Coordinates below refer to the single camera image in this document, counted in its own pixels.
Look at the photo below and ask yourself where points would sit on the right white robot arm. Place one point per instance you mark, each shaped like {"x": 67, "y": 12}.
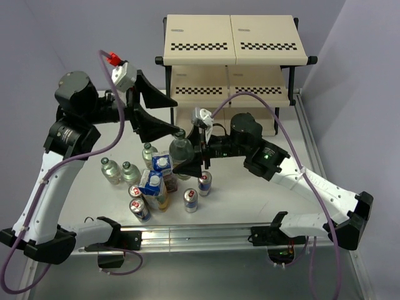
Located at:
{"x": 347, "y": 212}

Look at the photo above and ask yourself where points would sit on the blue carton yellow side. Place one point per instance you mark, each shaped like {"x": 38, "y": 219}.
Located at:
{"x": 154, "y": 190}

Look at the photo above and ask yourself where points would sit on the aluminium front rail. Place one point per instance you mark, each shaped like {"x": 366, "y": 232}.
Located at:
{"x": 194, "y": 238}

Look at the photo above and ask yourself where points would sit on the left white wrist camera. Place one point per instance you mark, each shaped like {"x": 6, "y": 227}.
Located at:
{"x": 124, "y": 74}

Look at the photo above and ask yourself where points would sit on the blue carton maroon side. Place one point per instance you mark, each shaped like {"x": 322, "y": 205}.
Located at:
{"x": 162, "y": 162}

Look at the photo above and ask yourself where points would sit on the beige three-tier shelf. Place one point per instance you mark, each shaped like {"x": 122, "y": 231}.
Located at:
{"x": 243, "y": 63}

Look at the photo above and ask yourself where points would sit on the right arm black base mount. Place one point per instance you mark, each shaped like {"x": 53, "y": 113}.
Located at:
{"x": 267, "y": 236}

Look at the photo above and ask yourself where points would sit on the aluminium side rail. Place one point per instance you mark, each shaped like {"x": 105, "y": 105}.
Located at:
{"x": 316, "y": 163}

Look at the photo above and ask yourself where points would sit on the energy drink can hidden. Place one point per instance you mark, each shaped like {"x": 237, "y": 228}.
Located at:
{"x": 135, "y": 192}

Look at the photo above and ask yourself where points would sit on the energy drink can front-left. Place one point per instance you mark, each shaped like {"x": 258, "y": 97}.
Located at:
{"x": 139, "y": 209}

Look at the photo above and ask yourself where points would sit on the energy drink can right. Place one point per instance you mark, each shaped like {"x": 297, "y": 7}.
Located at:
{"x": 204, "y": 183}

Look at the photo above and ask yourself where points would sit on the energy drink can centre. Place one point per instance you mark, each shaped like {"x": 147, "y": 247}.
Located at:
{"x": 190, "y": 198}

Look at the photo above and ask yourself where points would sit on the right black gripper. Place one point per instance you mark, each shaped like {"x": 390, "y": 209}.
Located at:
{"x": 194, "y": 165}

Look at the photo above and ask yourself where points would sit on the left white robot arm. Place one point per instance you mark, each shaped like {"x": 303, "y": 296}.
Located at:
{"x": 37, "y": 233}

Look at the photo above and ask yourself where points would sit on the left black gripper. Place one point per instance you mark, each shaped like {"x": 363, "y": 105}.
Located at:
{"x": 148, "y": 127}

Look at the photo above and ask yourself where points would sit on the clear bottle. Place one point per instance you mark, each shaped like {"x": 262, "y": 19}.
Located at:
{"x": 180, "y": 149}
{"x": 147, "y": 154}
{"x": 111, "y": 171}
{"x": 130, "y": 173}

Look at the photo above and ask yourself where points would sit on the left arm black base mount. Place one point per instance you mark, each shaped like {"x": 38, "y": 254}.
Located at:
{"x": 126, "y": 240}

